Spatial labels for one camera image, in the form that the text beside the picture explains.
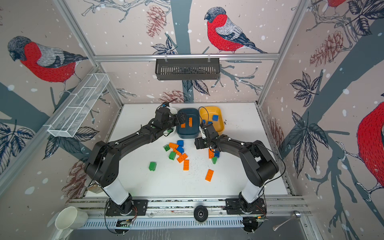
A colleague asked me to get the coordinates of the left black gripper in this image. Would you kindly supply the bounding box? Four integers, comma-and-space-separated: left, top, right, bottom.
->
162, 111, 187, 133

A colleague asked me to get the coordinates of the dark teal plastic bin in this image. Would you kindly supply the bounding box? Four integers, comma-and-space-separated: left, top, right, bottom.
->
177, 108, 200, 139

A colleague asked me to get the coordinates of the yellow plastic bin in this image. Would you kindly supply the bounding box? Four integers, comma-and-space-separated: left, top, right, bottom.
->
199, 106, 225, 135

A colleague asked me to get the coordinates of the white plastic bin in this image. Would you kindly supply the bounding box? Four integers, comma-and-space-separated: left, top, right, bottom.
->
164, 106, 177, 137

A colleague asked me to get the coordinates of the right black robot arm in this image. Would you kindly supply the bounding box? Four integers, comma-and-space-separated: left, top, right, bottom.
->
195, 123, 280, 213

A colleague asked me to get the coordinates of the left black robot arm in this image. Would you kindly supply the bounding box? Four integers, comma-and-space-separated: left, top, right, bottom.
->
84, 104, 188, 214

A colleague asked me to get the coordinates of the blue lego brick center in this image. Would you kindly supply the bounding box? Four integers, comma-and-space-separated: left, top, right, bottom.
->
177, 146, 185, 154

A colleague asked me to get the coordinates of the orange lego brick tilted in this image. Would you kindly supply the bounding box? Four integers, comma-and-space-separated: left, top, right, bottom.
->
177, 153, 188, 163

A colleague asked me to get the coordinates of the orange lego brick lower middle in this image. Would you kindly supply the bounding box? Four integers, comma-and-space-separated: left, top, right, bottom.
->
183, 160, 190, 171

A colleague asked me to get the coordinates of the orange lego brick lone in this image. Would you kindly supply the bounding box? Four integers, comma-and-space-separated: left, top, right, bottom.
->
205, 169, 214, 182

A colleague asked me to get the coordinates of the green lego brick lone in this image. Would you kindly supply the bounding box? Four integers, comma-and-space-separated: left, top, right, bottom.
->
149, 162, 157, 172

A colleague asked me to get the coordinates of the black round knob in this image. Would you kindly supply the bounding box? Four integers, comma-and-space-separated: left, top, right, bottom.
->
194, 205, 209, 223

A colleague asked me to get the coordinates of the glass spice jar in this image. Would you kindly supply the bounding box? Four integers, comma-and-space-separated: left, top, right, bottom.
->
87, 184, 103, 194

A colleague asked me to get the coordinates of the metal spoon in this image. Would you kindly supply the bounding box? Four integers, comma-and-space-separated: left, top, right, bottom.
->
273, 210, 302, 232

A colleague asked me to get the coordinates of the white ceramic mug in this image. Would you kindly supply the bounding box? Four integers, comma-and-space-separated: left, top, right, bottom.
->
55, 207, 89, 230

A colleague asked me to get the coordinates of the black wire wall basket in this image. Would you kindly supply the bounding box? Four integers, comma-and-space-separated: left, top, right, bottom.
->
155, 58, 221, 81

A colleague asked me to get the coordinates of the white mesh wall shelf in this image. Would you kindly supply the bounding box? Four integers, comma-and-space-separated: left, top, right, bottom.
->
48, 73, 110, 138

